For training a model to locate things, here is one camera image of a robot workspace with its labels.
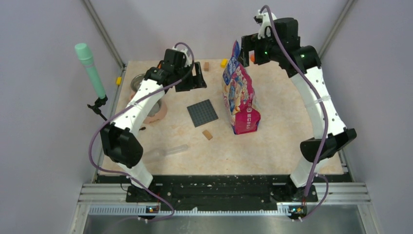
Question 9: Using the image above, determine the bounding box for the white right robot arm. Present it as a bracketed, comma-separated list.
[238, 13, 357, 201]

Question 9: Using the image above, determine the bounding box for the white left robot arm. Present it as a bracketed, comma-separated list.
[100, 45, 207, 202]

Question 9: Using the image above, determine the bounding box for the dark grey studded baseplate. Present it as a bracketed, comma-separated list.
[187, 99, 218, 128]

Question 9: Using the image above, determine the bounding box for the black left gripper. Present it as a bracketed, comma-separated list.
[174, 61, 207, 92]

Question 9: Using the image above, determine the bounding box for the yellow block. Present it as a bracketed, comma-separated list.
[220, 59, 228, 68]

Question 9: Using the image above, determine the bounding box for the pink double bowl stand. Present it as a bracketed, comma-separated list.
[127, 90, 167, 127]

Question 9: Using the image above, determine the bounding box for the steel pet bowl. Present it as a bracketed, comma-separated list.
[130, 74, 145, 93]
[148, 99, 162, 117]

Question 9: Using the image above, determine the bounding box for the mint green microphone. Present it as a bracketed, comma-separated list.
[75, 43, 106, 99]

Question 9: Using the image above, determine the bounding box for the small brown wooden block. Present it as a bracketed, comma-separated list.
[202, 130, 213, 140]

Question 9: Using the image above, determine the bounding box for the clear plastic scoop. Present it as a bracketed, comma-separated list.
[142, 144, 188, 163]

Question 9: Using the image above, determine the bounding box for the pet food bag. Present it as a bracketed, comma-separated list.
[222, 41, 261, 135]

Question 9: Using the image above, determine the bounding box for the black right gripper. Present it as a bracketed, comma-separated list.
[236, 30, 282, 68]

